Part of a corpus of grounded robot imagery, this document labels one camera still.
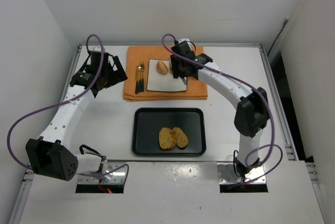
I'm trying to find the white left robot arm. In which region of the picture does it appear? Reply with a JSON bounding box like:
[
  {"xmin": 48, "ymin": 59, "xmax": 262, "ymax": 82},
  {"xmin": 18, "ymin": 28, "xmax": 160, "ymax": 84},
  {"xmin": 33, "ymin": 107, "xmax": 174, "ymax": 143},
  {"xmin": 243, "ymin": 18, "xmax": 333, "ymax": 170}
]
[{"xmin": 26, "ymin": 51, "xmax": 127, "ymax": 181}]

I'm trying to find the gold knife green handle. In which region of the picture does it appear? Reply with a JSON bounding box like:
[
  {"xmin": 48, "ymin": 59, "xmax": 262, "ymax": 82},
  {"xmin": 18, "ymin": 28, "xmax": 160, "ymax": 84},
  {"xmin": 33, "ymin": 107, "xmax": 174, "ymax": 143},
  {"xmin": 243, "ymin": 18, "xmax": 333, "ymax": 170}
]
[{"xmin": 135, "ymin": 64, "xmax": 141, "ymax": 94}]

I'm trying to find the orange cloth placemat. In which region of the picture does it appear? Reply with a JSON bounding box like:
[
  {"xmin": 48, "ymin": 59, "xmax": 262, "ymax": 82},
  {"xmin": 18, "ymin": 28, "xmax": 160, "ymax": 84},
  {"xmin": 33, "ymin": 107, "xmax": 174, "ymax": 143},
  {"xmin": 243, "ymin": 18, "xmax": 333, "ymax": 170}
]
[{"xmin": 123, "ymin": 46, "xmax": 208, "ymax": 102}]

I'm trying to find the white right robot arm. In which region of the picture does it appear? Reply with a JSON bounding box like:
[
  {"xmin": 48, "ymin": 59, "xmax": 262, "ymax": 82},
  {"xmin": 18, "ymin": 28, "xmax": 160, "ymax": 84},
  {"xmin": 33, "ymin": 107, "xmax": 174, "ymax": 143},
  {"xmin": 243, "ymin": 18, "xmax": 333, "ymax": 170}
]
[{"xmin": 170, "ymin": 40, "xmax": 269, "ymax": 179}]

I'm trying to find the light bread roll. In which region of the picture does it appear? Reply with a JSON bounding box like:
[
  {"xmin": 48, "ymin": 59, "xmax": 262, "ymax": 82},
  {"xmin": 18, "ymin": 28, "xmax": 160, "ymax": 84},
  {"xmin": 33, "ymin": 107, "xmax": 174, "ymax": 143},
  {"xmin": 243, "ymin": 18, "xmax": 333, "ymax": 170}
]
[{"xmin": 156, "ymin": 60, "xmax": 169, "ymax": 75}]

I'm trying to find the sliced bread loaf piece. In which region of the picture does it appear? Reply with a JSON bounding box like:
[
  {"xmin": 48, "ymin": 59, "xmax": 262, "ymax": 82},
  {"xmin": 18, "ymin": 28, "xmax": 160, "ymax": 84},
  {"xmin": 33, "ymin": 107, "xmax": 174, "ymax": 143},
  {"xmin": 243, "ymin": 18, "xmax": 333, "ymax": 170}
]
[{"xmin": 159, "ymin": 128, "xmax": 176, "ymax": 151}]

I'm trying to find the black baking tray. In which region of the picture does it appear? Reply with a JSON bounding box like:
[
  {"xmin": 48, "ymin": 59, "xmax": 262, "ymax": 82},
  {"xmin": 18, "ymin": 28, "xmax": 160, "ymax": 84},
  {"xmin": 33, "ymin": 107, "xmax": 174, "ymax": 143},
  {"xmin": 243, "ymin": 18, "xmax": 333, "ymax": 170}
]
[{"xmin": 131, "ymin": 107, "xmax": 207, "ymax": 157}]

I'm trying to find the gold spoon green handle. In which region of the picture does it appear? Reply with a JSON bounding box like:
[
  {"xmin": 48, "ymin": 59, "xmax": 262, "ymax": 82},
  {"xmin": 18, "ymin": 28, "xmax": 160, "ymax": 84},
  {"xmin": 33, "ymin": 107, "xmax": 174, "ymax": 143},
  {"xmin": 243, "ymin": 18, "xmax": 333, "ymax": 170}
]
[{"xmin": 139, "ymin": 62, "xmax": 144, "ymax": 93}]

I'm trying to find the white square plate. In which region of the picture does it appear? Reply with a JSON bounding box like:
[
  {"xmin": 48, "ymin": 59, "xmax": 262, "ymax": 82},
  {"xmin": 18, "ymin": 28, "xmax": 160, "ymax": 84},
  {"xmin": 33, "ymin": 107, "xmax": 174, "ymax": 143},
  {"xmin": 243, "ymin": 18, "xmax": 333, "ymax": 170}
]
[{"xmin": 147, "ymin": 59, "xmax": 187, "ymax": 92}]

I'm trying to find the gold fork green handle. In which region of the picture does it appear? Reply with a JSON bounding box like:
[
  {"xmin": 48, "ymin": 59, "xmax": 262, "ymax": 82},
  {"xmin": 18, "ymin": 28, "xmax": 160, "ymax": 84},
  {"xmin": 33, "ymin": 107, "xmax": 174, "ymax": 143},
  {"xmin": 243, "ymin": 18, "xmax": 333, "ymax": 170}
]
[{"xmin": 140, "ymin": 62, "xmax": 145, "ymax": 92}]

